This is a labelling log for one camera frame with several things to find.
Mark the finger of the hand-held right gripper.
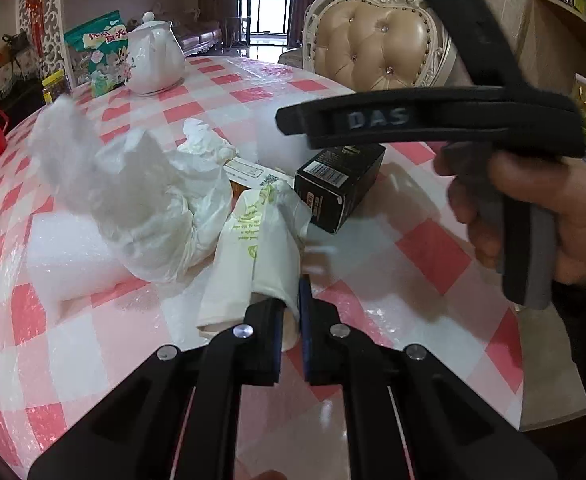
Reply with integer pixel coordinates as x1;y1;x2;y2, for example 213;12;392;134
275;85;514;152

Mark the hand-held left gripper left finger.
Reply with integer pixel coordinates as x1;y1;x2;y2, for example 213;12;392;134
27;298;287;480

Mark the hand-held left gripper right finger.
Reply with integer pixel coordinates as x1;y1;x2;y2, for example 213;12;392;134
298;276;560;480

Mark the long white carton box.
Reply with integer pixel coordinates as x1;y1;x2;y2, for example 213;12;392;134
223;156;296;192

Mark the white paper wad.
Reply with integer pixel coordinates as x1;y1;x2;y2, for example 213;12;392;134
175;117;239;163

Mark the person's right hand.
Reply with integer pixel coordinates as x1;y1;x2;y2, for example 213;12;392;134
432;146;586;288

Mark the wooden shelf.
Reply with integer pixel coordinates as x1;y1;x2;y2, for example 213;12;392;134
515;0;586;181

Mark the cream tufted dining chair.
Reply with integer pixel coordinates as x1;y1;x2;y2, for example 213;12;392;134
278;0;456;93

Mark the black carton box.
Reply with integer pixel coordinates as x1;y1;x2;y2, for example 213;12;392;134
293;142;387;235

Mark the pink checkered tablecloth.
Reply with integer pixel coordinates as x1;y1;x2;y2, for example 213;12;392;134
0;52;526;480

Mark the crumpled white plastic bag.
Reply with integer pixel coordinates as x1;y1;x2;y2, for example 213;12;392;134
27;95;234;285

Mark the white foam sheet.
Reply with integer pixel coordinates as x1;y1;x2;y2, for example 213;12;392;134
26;210;141;311

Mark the cream carved sofa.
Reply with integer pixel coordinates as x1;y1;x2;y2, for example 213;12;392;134
178;7;224;58

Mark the white ceramic teapot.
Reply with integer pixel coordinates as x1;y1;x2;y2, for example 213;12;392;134
126;11;188;96

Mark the green snack bag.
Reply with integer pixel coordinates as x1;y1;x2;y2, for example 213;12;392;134
64;10;133;98

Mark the yellow lid glass jar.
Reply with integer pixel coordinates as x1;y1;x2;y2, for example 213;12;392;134
40;71;72;107

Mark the floral lace piano cover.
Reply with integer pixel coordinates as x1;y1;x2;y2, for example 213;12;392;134
0;47;44;101

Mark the white lattice partition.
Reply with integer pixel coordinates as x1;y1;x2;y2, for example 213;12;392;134
16;0;66;68

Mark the dark handbag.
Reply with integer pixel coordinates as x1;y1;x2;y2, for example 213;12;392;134
0;32;31;51

